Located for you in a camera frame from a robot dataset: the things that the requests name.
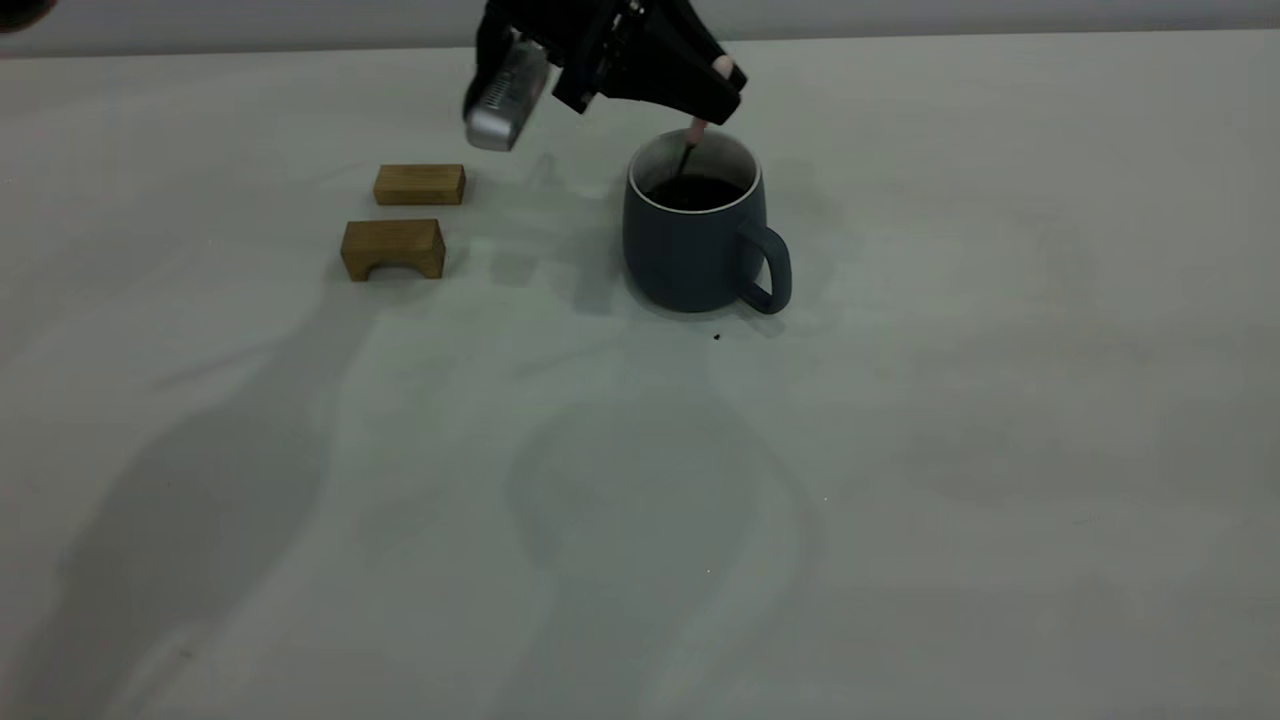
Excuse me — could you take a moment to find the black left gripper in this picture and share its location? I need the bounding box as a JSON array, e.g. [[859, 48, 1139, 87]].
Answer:
[[476, 0, 748, 127]]

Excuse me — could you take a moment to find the pink handled metal spoon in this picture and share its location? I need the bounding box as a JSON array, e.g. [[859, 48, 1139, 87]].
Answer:
[[678, 56, 739, 187]]

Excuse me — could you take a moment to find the dark grey ceramic cup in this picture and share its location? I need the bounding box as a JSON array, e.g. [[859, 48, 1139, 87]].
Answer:
[[622, 128, 793, 316]]

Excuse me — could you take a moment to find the flat wooden block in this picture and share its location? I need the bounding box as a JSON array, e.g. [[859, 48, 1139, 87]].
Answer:
[[374, 164, 467, 207]]

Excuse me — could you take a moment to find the arched wooden block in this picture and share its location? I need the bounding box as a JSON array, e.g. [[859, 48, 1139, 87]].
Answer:
[[341, 219, 447, 282]]

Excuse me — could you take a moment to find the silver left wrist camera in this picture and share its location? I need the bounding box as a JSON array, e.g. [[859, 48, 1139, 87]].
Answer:
[[463, 38, 554, 153]]

